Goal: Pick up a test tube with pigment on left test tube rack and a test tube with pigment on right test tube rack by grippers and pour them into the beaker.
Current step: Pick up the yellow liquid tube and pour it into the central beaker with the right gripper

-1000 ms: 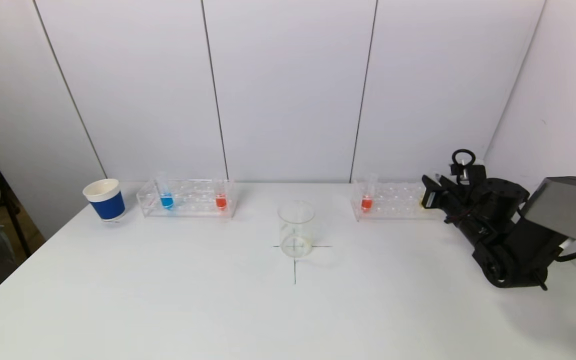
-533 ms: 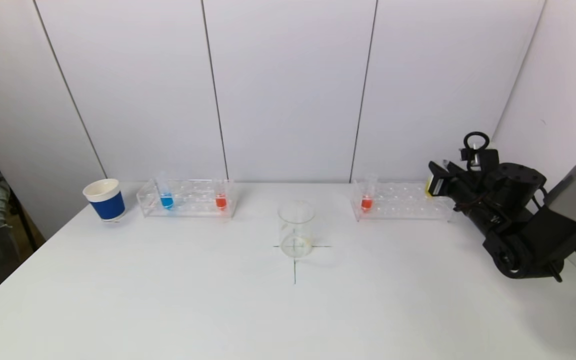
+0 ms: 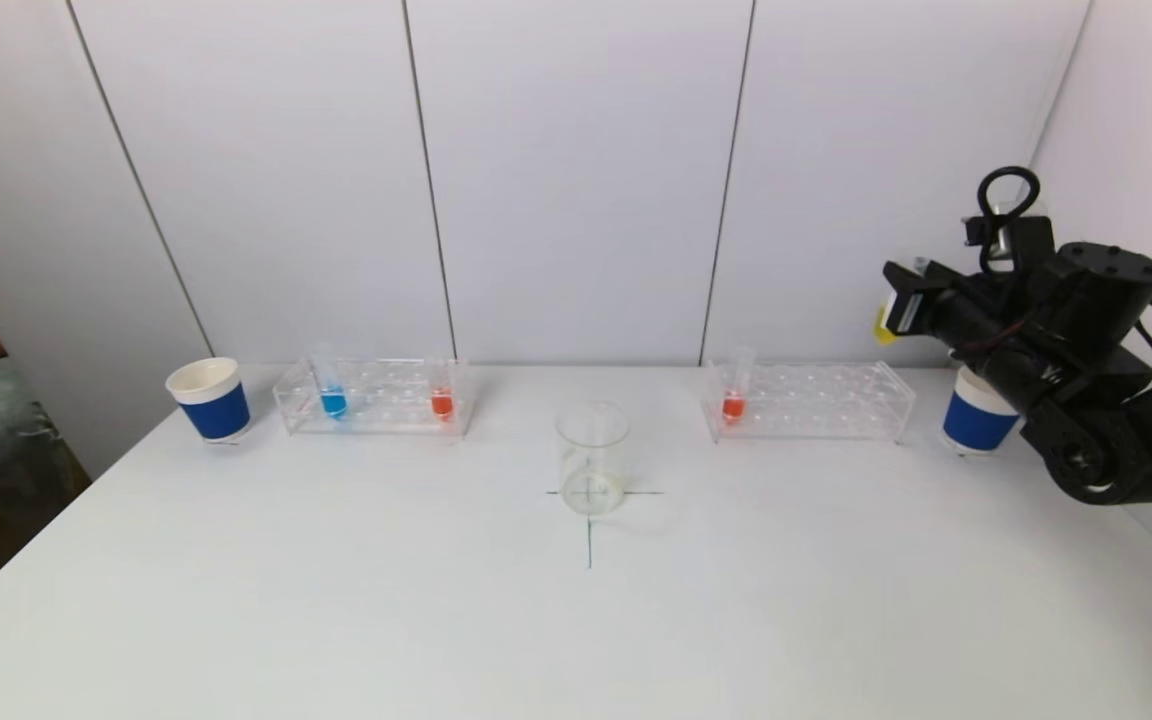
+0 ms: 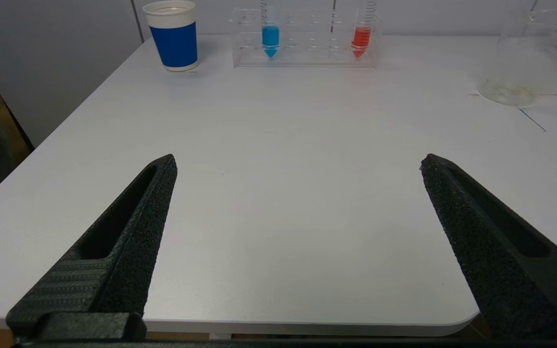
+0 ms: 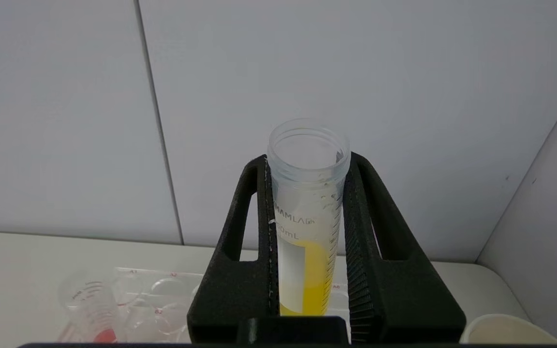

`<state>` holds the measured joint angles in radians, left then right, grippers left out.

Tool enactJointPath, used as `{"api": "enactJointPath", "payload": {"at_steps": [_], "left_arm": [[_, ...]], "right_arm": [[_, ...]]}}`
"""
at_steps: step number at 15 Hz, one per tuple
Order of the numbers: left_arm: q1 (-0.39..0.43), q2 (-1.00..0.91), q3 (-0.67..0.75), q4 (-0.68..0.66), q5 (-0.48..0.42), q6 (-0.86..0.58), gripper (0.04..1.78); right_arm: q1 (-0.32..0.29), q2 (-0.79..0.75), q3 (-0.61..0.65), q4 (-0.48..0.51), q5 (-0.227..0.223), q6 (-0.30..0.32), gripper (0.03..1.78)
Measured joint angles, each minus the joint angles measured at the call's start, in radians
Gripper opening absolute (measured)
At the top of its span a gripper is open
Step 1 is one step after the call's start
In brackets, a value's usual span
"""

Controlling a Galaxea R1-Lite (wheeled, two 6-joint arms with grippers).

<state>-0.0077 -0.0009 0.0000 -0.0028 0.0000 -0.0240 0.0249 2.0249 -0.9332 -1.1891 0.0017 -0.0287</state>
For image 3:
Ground clear glass beaker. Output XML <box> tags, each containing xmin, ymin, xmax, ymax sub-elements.
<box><xmin>555</xmin><ymin>400</ymin><xmax>631</xmax><ymax>518</ymax></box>

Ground clear acrylic test tube rack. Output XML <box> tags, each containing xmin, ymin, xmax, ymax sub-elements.
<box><xmin>273</xmin><ymin>357</ymin><xmax>477</xmax><ymax>438</ymax></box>
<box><xmin>703</xmin><ymin>360</ymin><xmax>917</xmax><ymax>444</ymax></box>

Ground black right camera cable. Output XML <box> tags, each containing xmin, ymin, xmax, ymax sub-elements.
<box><xmin>978</xmin><ymin>166</ymin><xmax>1043</xmax><ymax>276</ymax></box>

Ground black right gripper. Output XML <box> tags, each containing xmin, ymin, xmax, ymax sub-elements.
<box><xmin>873</xmin><ymin>256</ymin><xmax>1026</xmax><ymax>374</ymax></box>

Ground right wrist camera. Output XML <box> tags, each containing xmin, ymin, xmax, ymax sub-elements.
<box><xmin>966</xmin><ymin>205</ymin><xmax>1057</xmax><ymax>273</ymax></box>

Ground test tube with red pigment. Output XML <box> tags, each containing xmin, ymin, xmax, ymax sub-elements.
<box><xmin>721</xmin><ymin>346</ymin><xmax>758</xmax><ymax>424</ymax></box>
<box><xmin>426</xmin><ymin>352</ymin><xmax>457</xmax><ymax>423</ymax></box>

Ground test tube with blue pigment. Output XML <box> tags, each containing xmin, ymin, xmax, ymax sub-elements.
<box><xmin>312</xmin><ymin>345</ymin><xmax>350</xmax><ymax>421</ymax></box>

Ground test tube with yellow pigment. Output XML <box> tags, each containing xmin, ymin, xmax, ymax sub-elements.
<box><xmin>873</xmin><ymin>256</ymin><xmax>929</xmax><ymax>347</ymax></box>

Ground blue and white paper cup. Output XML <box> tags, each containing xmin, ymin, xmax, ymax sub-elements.
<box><xmin>941</xmin><ymin>365</ymin><xmax>1023</xmax><ymax>457</ymax></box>
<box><xmin>165</xmin><ymin>357</ymin><xmax>253</xmax><ymax>443</ymax></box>

